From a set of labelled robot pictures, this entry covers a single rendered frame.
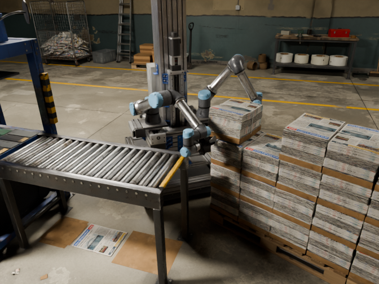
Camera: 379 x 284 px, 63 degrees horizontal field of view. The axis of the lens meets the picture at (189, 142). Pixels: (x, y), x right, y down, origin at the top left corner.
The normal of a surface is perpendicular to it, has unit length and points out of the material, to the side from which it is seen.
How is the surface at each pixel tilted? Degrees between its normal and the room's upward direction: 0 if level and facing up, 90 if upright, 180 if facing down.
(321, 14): 90
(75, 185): 90
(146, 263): 0
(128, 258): 0
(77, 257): 0
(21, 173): 90
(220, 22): 90
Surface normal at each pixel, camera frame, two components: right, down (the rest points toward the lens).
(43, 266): -0.01, -0.90
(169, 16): 0.31, 0.41
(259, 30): -0.31, 0.42
